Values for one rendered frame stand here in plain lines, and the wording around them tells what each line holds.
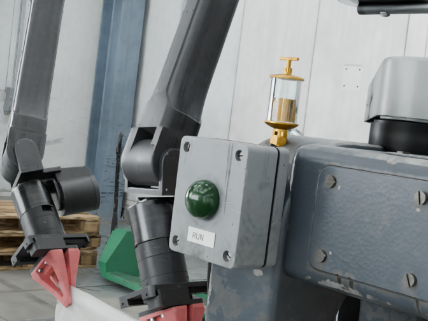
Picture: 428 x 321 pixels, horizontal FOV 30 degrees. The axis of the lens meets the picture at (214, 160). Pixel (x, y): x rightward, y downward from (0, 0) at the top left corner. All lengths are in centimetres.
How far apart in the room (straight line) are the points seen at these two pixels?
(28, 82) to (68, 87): 803
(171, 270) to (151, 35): 846
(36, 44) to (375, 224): 91
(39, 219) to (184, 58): 37
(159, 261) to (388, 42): 616
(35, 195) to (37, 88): 19
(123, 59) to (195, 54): 822
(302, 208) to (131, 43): 870
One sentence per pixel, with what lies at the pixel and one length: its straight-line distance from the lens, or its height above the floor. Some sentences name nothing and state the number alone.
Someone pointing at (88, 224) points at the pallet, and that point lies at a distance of 658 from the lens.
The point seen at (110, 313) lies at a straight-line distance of 107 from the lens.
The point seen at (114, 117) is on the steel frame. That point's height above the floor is 122.
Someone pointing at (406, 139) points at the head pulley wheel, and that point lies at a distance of 68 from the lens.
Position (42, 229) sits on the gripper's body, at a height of 115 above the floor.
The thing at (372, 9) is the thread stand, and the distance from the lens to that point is 100.
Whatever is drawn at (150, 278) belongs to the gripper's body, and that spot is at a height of 115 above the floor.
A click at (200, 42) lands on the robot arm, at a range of 99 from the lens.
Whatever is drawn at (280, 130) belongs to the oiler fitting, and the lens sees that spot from 65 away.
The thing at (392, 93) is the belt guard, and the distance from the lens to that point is 69.
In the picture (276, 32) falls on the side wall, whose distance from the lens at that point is 788.
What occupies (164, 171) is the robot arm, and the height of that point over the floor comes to 128.
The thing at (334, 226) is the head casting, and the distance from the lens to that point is 58.
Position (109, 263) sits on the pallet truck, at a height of 14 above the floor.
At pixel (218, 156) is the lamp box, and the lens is 59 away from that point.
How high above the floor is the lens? 135
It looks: 3 degrees down
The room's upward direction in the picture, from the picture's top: 7 degrees clockwise
